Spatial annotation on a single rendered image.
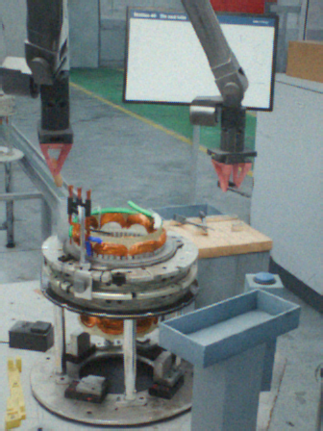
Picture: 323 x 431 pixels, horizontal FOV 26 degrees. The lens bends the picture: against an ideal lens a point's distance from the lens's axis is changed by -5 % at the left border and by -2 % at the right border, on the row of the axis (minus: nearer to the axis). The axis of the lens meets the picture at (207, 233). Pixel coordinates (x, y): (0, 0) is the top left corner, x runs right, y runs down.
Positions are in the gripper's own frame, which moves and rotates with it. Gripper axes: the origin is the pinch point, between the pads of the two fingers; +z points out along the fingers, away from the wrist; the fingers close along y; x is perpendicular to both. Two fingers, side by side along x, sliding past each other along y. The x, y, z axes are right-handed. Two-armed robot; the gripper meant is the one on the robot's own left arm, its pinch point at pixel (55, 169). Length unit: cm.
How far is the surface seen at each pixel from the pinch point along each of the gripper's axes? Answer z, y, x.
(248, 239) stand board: 19.2, -2.2, 44.0
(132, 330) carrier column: 24.8, 22.7, 12.6
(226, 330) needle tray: 18.9, 34.3, 27.2
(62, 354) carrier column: 37.4, 11.2, -0.4
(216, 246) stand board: 18.7, 1.7, 35.3
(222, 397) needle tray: 28, 43, 25
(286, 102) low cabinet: 46, -224, 148
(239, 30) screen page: -15, -92, 69
